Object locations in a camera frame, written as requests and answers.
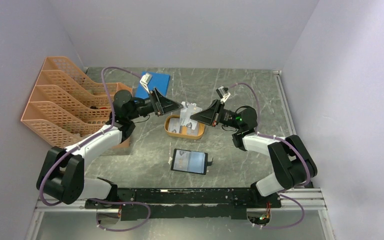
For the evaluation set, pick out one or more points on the white VIP card stack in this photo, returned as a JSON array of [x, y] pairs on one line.
[[174, 128]]

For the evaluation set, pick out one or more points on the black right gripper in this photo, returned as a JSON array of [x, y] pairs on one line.
[[206, 116]]

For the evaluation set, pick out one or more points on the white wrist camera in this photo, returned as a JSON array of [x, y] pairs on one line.
[[144, 81], [223, 93]]

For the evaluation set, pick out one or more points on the blue folder sheet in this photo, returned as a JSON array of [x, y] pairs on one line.
[[158, 80]]

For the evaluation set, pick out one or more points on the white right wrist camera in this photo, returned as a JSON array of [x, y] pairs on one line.
[[223, 93]]

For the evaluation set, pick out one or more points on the black leather card holder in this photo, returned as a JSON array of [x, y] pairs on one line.
[[198, 162]]

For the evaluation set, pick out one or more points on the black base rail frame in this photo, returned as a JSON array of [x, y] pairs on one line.
[[134, 203]]

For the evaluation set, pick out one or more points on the yellow oval tray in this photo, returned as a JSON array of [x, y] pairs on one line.
[[202, 129]]

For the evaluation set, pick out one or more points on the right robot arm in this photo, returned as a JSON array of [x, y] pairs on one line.
[[292, 164]]

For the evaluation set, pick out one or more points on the peach plastic file organizer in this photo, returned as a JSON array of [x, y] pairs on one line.
[[63, 106]]

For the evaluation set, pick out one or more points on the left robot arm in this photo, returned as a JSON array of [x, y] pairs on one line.
[[62, 177]]

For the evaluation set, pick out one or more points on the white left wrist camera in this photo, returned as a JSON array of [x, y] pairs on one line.
[[144, 81]]

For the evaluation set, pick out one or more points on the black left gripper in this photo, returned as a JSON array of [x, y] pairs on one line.
[[166, 105]]

